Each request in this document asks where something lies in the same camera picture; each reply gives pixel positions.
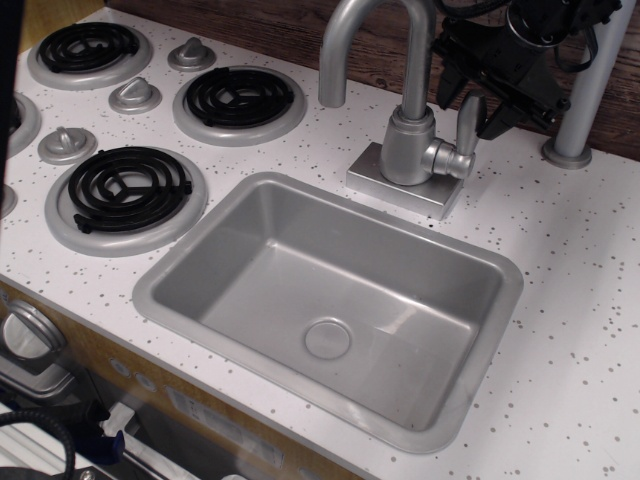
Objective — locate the silver round oven dial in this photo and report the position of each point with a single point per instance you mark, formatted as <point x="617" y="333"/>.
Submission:
<point x="29" y="339"/>

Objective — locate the back right stove burner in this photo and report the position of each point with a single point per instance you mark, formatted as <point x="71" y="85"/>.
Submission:
<point x="238" y="106"/>

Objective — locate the grey stove knob lower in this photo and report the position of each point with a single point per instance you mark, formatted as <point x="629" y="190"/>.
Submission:
<point x="66" y="146"/>

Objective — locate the silver faucet lever handle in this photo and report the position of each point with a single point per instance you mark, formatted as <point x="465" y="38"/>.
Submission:
<point x="462" y="135"/>

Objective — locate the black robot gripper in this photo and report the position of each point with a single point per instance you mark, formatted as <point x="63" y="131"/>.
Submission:
<point x="514" y="70"/>

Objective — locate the left edge stove burner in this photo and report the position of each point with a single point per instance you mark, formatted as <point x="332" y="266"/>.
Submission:
<point x="25" y="123"/>

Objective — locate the silver toy faucet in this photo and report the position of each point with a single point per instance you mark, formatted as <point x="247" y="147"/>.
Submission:
<point x="379" y="147"/>

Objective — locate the grey stove knob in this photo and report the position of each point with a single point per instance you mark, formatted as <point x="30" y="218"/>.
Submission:
<point x="137" y="96"/>
<point x="191" y="56"/>
<point x="66" y="146"/>

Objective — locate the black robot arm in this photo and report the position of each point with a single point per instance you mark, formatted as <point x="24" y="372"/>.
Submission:
<point x="565" y="27"/>

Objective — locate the back left stove burner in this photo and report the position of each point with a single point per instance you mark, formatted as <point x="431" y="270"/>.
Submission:
<point x="88" y="56"/>

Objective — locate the grey stove knob middle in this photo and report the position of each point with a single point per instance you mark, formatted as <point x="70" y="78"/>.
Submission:
<point x="137" y="96"/>

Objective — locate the blue clamp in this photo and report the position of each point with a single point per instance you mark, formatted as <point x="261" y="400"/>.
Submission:
<point x="108" y="450"/>

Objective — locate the grey stove knob top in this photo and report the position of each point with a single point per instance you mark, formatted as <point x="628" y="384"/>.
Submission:
<point x="191" y="56"/>

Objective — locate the front right stove burner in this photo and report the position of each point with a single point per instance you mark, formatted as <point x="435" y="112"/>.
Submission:
<point x="126" y="201"/>

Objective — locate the grey plastic sink basin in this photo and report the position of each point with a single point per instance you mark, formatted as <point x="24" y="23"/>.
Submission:
<point x="386" y="325"/>

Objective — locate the grey vertical support pole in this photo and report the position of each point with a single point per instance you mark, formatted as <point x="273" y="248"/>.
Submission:
<point x="569" y="149"/>

